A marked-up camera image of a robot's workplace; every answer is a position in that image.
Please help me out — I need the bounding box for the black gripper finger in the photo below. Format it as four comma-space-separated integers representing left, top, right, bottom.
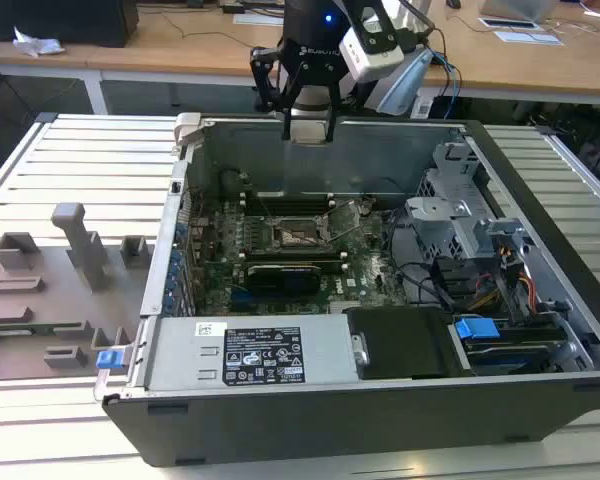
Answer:
248, 45, 306, 143
324, 69, 344, 145

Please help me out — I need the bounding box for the silver-topped CPU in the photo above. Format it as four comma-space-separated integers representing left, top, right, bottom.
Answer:
288, 121, 330, 147

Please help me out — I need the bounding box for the CPU socket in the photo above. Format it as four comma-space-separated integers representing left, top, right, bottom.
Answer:
272, 215, 332, 252

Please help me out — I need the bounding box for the wooden desk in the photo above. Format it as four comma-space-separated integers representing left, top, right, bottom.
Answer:
0, 0, 600, 115

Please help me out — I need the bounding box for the silver metal drive cage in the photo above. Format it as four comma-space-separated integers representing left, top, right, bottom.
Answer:
404, 141, 531, 261

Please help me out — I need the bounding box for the green motherboard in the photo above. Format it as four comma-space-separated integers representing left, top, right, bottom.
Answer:
187, 194, 411, 319

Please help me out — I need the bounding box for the black graphics card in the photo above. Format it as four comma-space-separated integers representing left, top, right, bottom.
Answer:
247, 263, 324, 296

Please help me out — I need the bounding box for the white paper sheet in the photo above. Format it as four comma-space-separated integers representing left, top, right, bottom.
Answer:
493, 29, 565, 47

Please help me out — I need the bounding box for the silver laptop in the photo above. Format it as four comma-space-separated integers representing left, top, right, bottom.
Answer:
478, 0, 559, 24

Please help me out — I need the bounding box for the silver finned heatsink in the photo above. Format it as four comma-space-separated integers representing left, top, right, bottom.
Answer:
328, 300, 364, 316

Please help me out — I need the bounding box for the black computer tower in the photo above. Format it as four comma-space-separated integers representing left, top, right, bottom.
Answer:
0, 0, 140, 49

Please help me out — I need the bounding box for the crumpled white paper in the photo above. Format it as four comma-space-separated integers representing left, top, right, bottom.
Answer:
12, 25, 66, 57

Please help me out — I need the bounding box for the black plastic shroud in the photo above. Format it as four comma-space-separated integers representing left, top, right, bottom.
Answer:
344, 307, 454, 379

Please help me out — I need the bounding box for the hard disk in blue carrier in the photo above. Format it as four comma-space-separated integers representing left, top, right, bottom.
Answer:
449, 314, 569, 375

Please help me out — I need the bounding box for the silver power supply unit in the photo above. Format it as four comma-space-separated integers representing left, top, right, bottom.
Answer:
142, 314, 371, 389

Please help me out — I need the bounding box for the grey parts rack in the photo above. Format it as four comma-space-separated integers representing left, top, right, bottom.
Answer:
0, 202, 156, 381

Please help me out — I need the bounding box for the black open PC case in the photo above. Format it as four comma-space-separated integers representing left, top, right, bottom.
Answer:
93, 112, 600, 469

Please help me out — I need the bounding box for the green RAM stick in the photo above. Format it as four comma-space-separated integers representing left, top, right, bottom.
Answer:
0, 323, 82, 334

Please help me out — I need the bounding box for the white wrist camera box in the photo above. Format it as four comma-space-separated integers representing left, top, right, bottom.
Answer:
338, 24, 406, 82

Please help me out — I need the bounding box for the grey case handle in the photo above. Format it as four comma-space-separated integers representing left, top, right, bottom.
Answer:
173, 112, 204, 146

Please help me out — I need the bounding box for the blue cable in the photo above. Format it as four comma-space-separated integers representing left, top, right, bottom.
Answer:
429, 48, 465, 120

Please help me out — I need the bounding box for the black cable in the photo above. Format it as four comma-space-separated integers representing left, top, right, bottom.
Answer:
387, 212, 456, 307

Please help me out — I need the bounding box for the coloured power wire bundle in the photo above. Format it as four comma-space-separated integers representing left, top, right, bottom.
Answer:
472, 243, 540, 314

